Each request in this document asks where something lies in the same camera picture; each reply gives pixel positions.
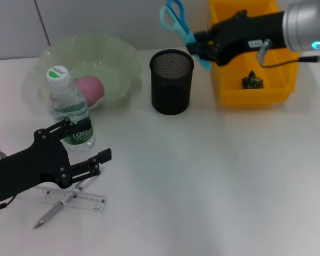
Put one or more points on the green plastic wrapper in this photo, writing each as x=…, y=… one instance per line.
x=252, y=80

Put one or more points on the transparent plastic ruler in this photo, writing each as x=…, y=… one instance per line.
x=90, y=201

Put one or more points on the yellow plastic bin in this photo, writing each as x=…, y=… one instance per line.
x=256, y=90

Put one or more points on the silver pen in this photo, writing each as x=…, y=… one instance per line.
x=52, y=212

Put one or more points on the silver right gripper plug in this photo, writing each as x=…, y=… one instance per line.
x=264, y=49

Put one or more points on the blue scissors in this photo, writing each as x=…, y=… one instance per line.
x=178, y=22

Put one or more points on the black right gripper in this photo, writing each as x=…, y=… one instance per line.
x=242, y=32

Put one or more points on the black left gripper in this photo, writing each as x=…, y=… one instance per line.
x=29, y=168

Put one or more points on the pink peach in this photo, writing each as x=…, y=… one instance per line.
x=92, y=89

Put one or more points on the black mesh pen holder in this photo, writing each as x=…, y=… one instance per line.
x=170, y=93

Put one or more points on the pale green glass fruit bowl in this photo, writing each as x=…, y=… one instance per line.
x=109, y=58

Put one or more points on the clear green-labelled water bottle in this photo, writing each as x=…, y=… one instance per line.
x=66, y=104

